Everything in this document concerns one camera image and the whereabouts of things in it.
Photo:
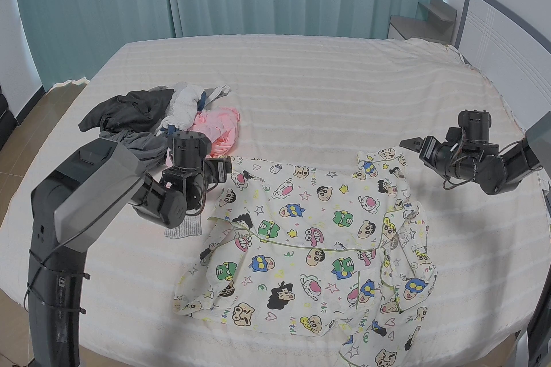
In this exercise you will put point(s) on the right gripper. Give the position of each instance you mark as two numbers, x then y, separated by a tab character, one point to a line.
441	154

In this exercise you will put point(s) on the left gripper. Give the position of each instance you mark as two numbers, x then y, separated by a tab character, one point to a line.
224	171

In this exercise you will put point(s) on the white printed pyjama top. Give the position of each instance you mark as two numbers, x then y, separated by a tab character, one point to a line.
301	236

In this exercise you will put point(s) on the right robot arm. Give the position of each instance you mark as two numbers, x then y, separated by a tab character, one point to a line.
486	171

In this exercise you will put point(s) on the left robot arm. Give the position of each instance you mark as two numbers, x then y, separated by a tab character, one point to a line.
86	184

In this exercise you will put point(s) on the pink garment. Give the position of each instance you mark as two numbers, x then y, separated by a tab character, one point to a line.
219	128

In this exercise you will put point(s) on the grey knitted sweater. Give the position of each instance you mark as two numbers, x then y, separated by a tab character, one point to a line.
185	227

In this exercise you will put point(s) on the white garment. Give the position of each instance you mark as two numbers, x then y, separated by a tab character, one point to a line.
185	105

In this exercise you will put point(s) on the dark grey garment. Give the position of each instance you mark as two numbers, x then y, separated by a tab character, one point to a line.
142	146

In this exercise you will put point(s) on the black garment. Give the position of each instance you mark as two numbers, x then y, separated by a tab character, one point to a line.
129	109

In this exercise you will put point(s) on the bed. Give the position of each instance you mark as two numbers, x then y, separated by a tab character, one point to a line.
323	98

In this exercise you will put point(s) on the grey bedside table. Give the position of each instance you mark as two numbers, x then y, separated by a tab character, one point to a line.
413	27

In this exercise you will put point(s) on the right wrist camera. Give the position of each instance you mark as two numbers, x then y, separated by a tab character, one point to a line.
454	134

